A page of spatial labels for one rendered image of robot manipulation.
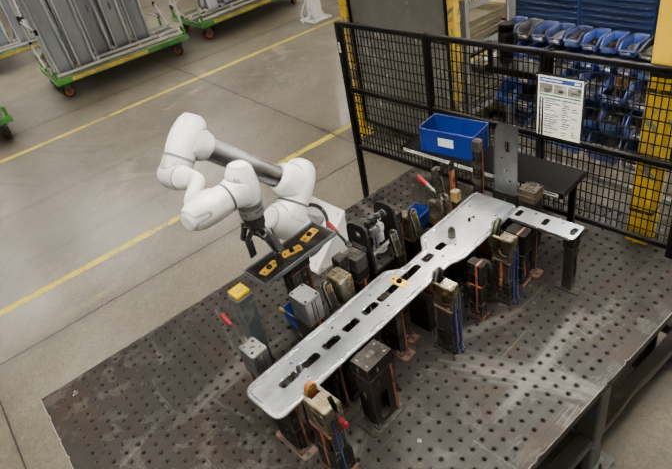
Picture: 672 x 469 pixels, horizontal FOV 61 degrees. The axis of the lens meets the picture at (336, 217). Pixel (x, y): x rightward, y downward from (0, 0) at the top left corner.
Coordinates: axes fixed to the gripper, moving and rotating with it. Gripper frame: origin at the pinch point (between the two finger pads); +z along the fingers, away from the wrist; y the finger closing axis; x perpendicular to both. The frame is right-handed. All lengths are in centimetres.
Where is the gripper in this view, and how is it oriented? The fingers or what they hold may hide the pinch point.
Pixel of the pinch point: (266, 258)
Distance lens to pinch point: 216.9
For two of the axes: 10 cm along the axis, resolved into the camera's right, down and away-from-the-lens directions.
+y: 8.1, 2.2, -5.5
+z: 1.7, 8.0, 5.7
